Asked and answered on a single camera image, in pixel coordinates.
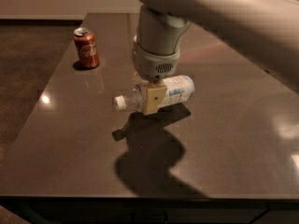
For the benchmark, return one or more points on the grey-white gripper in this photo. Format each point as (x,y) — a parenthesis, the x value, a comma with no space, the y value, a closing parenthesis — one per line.
(154,64)

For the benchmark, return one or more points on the clear bottle with blue label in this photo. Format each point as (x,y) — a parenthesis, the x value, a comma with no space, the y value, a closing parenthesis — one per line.
(180,89)

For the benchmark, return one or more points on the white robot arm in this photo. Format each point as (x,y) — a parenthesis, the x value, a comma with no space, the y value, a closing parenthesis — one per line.
(264,31)

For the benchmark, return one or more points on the red Coca-Cola can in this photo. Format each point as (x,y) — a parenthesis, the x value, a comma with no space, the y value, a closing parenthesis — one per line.
(86,47)

